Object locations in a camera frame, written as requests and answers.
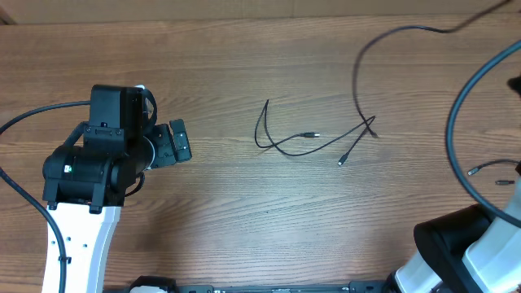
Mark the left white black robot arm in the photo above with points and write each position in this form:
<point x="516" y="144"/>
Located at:
<point x="88" y="178"/>

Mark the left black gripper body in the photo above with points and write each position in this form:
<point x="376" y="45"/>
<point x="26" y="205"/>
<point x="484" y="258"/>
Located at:
<point x="164" y="154"/>

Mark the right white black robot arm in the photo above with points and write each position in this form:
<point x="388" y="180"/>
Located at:
<point x="470" y="250"/>

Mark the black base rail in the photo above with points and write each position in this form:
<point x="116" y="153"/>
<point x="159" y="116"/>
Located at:
<point x="373" y="286"/>

